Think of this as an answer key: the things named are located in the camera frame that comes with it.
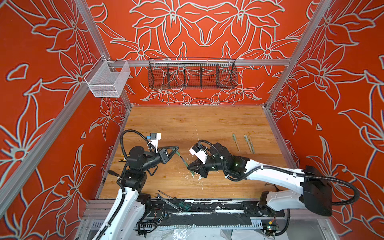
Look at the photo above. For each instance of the green handled screwdriver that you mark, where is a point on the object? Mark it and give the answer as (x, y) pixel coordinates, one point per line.
(180, 203)

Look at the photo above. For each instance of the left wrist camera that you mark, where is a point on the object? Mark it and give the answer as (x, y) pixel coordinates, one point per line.
(154, 139)

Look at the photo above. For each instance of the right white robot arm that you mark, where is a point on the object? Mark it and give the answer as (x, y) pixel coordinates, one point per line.
(304, 188)

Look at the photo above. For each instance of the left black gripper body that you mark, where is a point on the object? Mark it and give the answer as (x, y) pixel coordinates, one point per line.
(159, 157)

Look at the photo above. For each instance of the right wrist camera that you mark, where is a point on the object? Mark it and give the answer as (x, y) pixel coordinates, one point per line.
(199, 152)

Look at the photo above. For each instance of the black wire mesh basket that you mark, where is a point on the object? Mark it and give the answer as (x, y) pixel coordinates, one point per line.
(192, 74)

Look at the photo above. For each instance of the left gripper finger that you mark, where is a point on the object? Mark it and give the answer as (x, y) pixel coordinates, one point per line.
(173, 148)
(170, 154)

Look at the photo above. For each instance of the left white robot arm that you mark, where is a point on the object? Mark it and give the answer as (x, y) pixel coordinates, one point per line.
(132, 211)

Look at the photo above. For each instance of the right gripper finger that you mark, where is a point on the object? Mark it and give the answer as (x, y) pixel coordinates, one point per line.
(195, 164)
(194, 171)

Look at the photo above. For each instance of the black handled screwdriver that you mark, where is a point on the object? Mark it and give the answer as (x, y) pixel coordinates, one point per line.
(113, 173)

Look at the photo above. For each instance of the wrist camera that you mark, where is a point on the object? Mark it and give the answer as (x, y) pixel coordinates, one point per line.
(199, 152)
(154, 139)

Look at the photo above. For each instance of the small green circuit board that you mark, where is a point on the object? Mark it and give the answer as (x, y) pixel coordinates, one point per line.
(271, 227)

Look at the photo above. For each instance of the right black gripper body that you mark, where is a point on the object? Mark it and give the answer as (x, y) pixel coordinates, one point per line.
(211, 165)

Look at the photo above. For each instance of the silver wrench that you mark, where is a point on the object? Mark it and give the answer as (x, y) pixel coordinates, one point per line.
(178, 209)

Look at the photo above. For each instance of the white slotted cable duct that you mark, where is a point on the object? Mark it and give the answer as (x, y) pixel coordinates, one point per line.
(252, 225)

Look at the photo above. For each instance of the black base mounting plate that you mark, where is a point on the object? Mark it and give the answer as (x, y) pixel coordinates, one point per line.
(248, 207)

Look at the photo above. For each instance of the white wire mesh basket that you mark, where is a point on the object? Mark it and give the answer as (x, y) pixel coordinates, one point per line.
(107, 79)

